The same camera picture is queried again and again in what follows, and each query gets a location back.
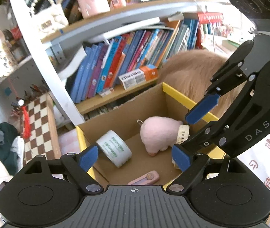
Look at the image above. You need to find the red boxed book set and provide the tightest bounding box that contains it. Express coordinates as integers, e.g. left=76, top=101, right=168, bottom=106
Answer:
left=198, top=12, right=224, bottom=49

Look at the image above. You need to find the red tassel ornament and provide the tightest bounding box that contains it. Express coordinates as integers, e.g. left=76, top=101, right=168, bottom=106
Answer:
left=16, top=98, right=32, bottom=139

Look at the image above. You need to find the white printed desk mat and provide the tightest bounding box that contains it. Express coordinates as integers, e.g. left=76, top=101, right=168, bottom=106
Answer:
left=237, top=121, right=270, bottom=221

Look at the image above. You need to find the orange fluffy cat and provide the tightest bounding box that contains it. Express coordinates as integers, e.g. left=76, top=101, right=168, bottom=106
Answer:
left=159, top=50, right=245, bottom=119

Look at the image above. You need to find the pink plush pig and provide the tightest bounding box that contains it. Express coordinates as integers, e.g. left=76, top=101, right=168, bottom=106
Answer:
left=137, top=116, right=183, bottom=157

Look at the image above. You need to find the row of colourful books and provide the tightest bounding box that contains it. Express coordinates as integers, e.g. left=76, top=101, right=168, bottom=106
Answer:
left=70, top=18, right=199, bottom=104

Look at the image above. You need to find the yellow cardboard box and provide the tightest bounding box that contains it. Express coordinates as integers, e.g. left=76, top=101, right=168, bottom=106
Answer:
left=76, top=82, right=226, bottom=190

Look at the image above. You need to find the white bookshelf frame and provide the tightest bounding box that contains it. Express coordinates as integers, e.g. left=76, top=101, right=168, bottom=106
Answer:
left=6, top=0, right=233, bottom=126

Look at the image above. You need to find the pink utility knife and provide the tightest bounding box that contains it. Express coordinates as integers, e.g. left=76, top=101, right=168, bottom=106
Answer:
left=127, top=170, right=159, bottom=185

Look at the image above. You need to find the small white carton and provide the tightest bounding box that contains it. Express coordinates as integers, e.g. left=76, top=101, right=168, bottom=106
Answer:
left=99, top=88, right=114, bottom=97

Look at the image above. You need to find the cream wristwatch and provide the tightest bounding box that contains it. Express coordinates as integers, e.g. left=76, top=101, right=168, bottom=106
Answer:
left=176, top=125, right=190, bottom=145

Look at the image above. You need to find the white tape roll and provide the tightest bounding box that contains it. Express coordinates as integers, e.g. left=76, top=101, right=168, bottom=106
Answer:
left=96, top=130, right=133, bottom=168

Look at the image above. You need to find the orange and white carton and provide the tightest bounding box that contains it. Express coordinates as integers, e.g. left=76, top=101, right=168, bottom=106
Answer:
left=118, top=64, right=159, bottom=90

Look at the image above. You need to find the white quilted handbag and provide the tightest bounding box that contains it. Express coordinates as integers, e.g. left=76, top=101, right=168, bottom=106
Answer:
left=29, top=0, right=69, bottom=34

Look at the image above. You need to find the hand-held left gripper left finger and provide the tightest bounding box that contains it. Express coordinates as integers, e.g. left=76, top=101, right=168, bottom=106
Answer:
left=16, top=145, right=103, bottom=193

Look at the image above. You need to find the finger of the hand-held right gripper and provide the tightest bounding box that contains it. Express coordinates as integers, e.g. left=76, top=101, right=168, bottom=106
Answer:
left=185, top=40, right=257, bottom=124
left=179, top=119, right=233, bottom=154

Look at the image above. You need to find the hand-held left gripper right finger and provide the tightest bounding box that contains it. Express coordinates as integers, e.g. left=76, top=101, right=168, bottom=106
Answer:
left=166, top=145, right=260, bottom=193

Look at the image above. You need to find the wooden chessboard box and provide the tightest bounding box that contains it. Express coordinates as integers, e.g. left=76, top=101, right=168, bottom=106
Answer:
left=19, top=93, right=62, bottom=167

